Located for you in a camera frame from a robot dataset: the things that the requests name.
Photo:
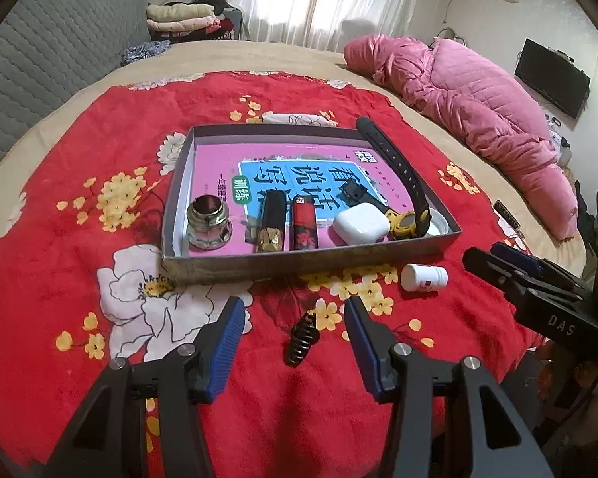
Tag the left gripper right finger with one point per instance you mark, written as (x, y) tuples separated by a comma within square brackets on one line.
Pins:
[(484, 434)]

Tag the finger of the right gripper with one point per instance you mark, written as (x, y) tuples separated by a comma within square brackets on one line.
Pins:
[(499, 274), (540, 269)]

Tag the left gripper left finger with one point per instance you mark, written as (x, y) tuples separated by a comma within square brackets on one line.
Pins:
[(106, 437)]

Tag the white pill bottle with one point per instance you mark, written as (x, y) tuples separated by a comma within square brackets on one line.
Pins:
[(423, 278)]

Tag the white earbuds case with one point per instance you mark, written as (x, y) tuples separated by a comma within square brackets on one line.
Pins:
[(361, 224)]

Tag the black claw hair clip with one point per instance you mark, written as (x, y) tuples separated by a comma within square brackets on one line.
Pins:
[(303, 336)]

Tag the red lighter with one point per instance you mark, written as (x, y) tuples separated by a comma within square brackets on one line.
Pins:
[(303, 224)]

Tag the black gold lighter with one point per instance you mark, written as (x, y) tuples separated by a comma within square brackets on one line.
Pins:
[(271, 233)]

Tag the beige bed sheet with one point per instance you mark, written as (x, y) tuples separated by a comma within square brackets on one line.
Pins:
[(186, 60)]

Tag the pink quilted duvet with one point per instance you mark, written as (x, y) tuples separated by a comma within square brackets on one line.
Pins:
[(481, 105)]

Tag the grey cardboard box tray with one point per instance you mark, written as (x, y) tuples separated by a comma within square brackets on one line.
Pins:
[(406, 240)]

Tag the pink blue book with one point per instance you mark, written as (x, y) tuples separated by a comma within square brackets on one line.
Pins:
[(241, 174)]

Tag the blue patterned cloth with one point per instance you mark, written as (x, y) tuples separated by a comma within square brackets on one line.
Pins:
[(143, 51)]

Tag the grey quilted sofa cover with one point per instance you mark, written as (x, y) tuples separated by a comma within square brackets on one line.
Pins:
[(51, 49)]

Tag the folded clothes pile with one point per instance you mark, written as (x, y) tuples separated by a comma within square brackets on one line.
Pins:
[(198, 20)]

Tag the black wall television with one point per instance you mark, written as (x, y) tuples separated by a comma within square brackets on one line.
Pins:
[(553, 76)]

